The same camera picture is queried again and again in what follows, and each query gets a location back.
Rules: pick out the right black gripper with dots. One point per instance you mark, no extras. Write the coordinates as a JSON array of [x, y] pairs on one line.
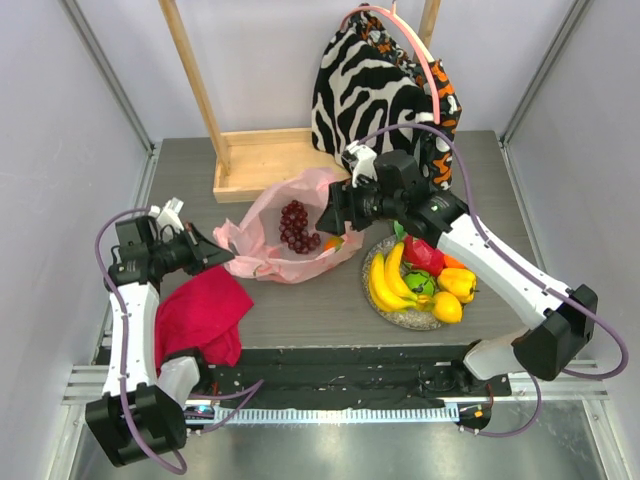
[[343, 206]]

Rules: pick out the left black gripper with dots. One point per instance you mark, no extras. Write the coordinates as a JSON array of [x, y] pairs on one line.
[[203, 252]]

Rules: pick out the orange green fake mango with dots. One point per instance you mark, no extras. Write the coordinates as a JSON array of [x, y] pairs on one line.
[[333, 243]]

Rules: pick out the fake dark grapes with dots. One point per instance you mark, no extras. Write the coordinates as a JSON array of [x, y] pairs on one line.
[[294, 229]]

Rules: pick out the pink plastic bag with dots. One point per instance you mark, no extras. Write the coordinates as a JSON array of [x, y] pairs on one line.
[[260, 248]]

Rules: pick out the small fake banana bunch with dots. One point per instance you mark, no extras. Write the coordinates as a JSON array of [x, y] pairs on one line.
[[394, 280]]

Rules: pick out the fake red fruit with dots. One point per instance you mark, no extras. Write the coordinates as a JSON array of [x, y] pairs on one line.
[[418, 254]]

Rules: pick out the fake green apple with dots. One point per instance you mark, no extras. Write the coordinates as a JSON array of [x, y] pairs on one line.
[[420, 282]]

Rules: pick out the fake orange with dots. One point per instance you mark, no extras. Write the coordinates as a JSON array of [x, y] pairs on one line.
[[451, 262]]

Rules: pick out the fake yellow mango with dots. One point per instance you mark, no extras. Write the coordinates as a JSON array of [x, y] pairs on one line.
[[461, 283]]

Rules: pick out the fake yellow lemon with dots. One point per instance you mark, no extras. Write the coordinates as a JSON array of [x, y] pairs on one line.
[[446, 308]]

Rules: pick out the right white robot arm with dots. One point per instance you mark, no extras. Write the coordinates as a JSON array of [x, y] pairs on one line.
[[556, 326]]

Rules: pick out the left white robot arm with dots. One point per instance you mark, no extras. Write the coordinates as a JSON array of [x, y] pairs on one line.
[[139, 414]]

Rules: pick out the red cloth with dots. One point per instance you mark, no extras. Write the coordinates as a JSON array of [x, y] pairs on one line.
[[203, 313]]

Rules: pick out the wooden clothes rack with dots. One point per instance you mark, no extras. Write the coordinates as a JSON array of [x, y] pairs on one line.
[[251, 67]]

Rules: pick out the zebra print garment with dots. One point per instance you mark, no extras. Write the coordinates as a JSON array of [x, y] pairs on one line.
[[366, 81]]

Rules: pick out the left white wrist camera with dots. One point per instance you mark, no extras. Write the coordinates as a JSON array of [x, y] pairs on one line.
[[168, 215]]

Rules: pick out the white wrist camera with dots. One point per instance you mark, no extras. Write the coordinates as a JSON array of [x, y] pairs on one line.
[[168, 215], [358, 159]]

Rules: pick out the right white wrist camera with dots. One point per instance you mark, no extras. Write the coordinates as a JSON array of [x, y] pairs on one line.
[[358, 159]]

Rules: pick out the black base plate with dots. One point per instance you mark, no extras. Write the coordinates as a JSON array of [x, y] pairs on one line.
[[378, 377]]

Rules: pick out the white cable duct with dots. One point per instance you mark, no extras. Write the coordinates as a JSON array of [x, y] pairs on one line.
[[448, 413]]

